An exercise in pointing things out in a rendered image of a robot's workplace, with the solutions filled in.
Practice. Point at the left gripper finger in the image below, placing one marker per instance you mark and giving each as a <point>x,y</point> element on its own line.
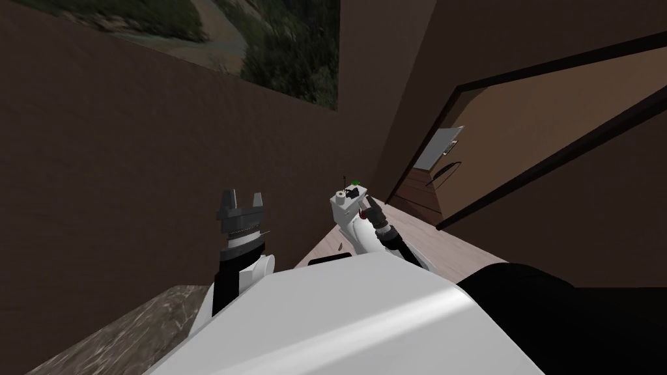
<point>257,200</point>
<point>229,199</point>

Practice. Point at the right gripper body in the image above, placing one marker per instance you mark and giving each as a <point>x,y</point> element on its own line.
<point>374,213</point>

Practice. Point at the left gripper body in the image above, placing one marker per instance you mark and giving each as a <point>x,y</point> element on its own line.
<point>241,220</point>

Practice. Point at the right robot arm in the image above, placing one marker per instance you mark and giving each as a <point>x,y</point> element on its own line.
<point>552,323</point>

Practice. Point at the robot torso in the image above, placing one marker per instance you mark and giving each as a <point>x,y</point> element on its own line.
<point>338,323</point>

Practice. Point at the brown door leaf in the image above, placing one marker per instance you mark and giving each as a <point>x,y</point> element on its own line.
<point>526,130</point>

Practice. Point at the landscape picture on wall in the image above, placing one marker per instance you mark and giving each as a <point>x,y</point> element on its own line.
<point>271,47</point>

